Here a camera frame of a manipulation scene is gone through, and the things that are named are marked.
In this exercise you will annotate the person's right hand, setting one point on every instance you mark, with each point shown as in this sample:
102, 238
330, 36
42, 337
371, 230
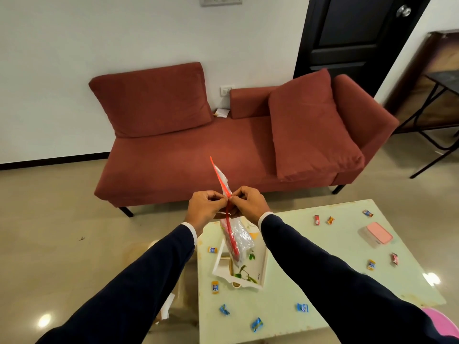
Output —
251, 204

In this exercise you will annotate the person's left hand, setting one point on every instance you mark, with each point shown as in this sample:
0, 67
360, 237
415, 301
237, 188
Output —
204, 207

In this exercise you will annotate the clear zip bag red zipper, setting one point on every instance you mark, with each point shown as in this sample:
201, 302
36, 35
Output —
241, 240

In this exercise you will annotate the yellow blue candy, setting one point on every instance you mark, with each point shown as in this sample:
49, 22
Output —
215, 287
212, 249
370, 265

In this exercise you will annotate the white printed tray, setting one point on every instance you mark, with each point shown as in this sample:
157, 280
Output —
259, 268

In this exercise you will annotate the red candy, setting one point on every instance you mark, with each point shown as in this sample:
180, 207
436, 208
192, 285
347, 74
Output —
317, 219
394, 259

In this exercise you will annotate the orange gold candy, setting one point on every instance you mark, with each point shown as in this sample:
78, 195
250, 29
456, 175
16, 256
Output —
330, 220

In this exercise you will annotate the blue orange white candy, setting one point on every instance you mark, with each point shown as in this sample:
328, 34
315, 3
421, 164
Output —
367, 213

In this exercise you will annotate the clear container pink lid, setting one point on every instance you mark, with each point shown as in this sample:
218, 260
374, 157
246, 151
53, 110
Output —
376, 234

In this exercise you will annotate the person's right forearm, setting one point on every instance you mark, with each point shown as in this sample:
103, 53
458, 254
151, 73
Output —
340, 283

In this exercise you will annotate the person's left forearm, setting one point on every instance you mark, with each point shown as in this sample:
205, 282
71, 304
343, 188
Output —
136, 290

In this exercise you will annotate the red fabric sofa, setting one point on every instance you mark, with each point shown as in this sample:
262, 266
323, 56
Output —
179, 168

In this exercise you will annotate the beige plastic stool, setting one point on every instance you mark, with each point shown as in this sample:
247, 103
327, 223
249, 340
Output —
186, 279

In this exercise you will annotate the rectangular red sofa cushion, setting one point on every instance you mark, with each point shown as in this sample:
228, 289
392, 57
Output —
150, 100

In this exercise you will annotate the dark wooden door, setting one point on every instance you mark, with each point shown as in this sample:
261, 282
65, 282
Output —
358, 39

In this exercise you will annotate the pink plastic bin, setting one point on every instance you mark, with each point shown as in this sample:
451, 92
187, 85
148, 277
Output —
444, 320

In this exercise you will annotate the black folding table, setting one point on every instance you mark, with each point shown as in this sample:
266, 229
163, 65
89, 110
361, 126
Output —
446, 80

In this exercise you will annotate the brown wooden panel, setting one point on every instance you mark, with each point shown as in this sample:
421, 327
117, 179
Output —
430, 53

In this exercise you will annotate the silver door knob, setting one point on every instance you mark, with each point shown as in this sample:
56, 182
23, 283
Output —
403, 11

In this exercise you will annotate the white wall socket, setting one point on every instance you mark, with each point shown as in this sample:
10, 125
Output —
226, 90

